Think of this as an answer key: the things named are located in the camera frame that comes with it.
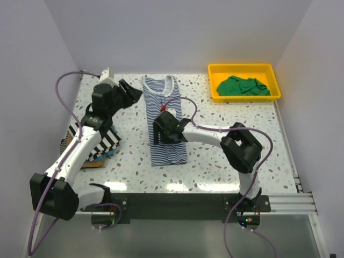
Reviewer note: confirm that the blue white striped tank top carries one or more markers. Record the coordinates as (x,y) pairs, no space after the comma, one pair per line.
(157,93)

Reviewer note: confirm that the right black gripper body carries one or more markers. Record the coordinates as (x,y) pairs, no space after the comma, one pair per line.
(167,138)

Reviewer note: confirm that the black white thin-striped tank top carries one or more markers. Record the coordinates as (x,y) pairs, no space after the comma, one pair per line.
(63,145)

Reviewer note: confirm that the yellow plastic tray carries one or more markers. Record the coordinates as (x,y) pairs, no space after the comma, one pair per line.
(219,72)

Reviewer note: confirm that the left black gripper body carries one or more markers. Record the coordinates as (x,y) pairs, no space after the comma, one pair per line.
(117,104)

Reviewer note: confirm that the black white wide-striped tank top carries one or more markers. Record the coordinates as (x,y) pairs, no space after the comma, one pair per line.
(72,130)

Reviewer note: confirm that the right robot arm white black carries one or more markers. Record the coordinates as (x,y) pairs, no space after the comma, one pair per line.
(241,148)

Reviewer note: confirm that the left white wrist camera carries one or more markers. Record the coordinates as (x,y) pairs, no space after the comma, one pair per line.
(106,77)

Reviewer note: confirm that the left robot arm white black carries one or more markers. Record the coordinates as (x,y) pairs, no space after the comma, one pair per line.
(52,192)

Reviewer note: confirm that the light blue folded tank top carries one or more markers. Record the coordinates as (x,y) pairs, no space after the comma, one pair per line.
(106,147)

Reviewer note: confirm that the green tank top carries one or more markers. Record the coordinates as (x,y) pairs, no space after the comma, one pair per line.
(236,86)

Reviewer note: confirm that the tan folded tank top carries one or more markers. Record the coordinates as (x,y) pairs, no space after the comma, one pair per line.
(87,164)

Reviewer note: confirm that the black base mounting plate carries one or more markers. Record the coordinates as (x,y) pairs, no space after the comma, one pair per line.
(180,206)

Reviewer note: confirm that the aluminium frame rail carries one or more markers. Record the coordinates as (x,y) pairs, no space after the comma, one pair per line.
(292,204)

